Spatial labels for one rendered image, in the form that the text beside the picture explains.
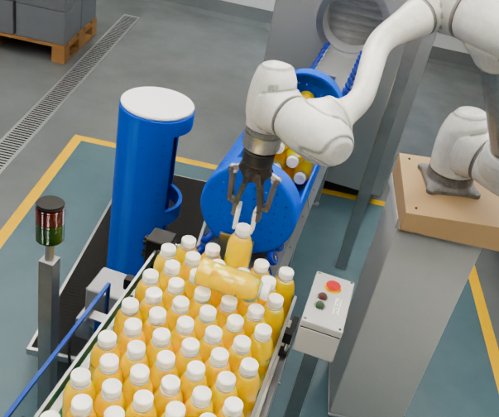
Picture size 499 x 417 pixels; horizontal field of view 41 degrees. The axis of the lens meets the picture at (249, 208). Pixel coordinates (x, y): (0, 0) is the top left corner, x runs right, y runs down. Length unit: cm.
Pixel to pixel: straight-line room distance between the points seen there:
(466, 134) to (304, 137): 92
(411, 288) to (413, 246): 18
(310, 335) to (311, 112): 53
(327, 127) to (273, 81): 17
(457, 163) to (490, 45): 63
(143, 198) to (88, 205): 118
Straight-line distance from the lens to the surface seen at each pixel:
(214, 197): 189
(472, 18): 169
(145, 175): 255
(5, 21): 554
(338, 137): 135
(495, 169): 208
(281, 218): 186
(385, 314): 249
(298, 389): 183
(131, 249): 276
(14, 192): 385
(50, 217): 151
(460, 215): 221
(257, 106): 146
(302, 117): 138
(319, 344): 160
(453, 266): 238
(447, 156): 223
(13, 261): 336
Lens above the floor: 212
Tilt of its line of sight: 33 degrees down
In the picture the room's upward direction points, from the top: 12 degrees clockwise
